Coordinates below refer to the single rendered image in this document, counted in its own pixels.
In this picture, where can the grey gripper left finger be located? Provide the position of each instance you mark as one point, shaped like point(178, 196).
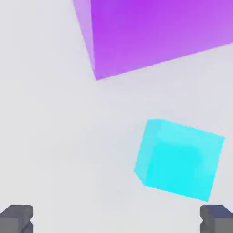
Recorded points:
point(16, 218)

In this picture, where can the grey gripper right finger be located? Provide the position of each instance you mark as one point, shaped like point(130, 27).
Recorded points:
point(216, 220)

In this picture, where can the small cyan cube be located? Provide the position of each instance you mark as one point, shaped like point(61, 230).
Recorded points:
point(180, 162)

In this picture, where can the large purple box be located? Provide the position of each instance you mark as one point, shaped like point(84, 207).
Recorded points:
point(145, 32)

